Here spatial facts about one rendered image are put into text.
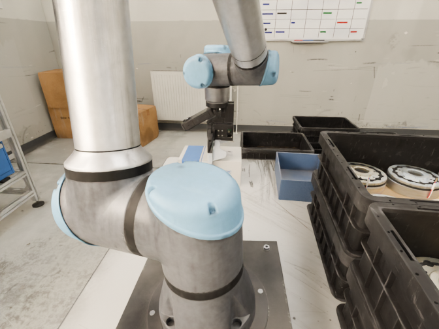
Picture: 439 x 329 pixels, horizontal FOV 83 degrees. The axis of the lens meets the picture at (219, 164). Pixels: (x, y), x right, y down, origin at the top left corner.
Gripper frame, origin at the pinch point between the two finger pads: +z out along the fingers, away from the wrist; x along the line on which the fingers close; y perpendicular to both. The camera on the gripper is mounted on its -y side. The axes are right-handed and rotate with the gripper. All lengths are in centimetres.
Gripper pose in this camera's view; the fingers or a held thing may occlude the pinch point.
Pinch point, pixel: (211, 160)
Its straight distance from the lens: 84.3
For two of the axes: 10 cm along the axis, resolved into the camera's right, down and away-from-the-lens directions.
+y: 10.0, 0.3, -0.6
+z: 0.0, 8.9, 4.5
